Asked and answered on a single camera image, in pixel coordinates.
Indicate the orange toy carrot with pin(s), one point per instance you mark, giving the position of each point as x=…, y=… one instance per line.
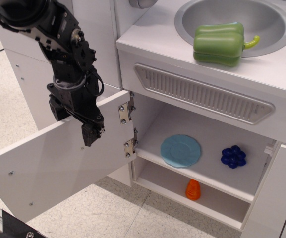
x=193, y=190

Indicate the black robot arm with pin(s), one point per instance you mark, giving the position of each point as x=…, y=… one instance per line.
x=57, y=32

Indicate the green toy bell pepper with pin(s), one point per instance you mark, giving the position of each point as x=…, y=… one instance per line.
x=221, y=44

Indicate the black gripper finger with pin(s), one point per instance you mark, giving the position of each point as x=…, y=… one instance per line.
x=90, y=133
x=58, y=109

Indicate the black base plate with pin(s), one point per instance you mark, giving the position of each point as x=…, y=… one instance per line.
x=15, y=228

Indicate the blue toy grapes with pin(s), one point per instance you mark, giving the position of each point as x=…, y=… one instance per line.
x=233, y=157

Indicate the light blue toy plate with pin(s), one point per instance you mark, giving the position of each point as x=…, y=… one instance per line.
x=180, y=151

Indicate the upper metal hinge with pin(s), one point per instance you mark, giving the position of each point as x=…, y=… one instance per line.
x=126, y=109

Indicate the white cabinet door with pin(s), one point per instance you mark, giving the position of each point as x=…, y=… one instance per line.
x=267, y=218
x=49, y=166

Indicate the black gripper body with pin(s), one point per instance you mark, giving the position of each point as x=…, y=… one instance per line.
x=80, y=98

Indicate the white toy kitchen cabinet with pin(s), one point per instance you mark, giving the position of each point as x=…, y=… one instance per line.
x=150, y=52

